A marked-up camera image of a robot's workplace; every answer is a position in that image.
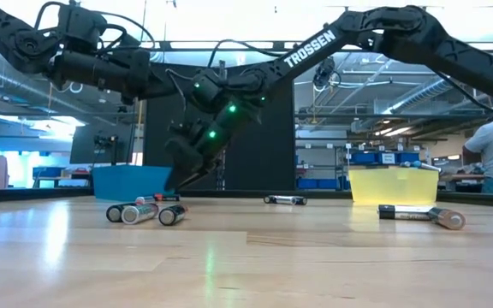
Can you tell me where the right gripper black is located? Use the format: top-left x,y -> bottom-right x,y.
163,123 -> 241,191

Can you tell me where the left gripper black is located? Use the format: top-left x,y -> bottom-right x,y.
119,47 -> 180,106

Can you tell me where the red black battery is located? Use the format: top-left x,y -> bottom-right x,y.
153,192 -> 181,203

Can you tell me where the black partition panel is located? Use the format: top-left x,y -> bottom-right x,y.
143,62 -> 221,192
224,79 -> 297,192

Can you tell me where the blue plastic bin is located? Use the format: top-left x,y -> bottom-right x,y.
92,165 -> 175,202

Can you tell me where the black device on stand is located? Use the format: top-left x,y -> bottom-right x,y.
93,134 -> 120,167

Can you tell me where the dark monitor screen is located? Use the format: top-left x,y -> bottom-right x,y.
69,123 -> 139,166

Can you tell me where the metal shelf rack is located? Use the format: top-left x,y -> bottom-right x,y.
295,111 -> 350,192

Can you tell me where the black hanging device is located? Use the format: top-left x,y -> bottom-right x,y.
312,55 -> 342,92

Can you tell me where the yellow plastic bin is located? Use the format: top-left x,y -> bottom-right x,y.
347,166 -> 440,206

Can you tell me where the blue silver cylindrical object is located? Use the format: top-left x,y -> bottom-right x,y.
400,160 -> 443,174

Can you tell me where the overhead light bar frame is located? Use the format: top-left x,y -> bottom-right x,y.
66,39 -> 493,53

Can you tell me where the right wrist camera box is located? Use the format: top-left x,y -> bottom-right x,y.
167,119 -> 205,142

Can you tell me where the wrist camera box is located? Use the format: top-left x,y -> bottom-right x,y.
167,119 -> 205,142
56,3 -> 109,52

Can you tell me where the black table edge rail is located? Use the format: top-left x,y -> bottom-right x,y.
0,187 -> 493,210

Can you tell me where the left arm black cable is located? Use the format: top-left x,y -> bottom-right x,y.
34,0 -> 157,52

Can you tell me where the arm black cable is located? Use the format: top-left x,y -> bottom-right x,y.
34,0 -> 157,52
206,38 -> 286,69

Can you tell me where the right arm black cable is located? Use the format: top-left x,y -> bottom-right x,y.
206,38 -> 286,69

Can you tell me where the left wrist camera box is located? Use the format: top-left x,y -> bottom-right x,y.
56,3 -> 109,52

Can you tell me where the silver ventilation duct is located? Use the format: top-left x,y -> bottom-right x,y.
381,78 -> 455,116

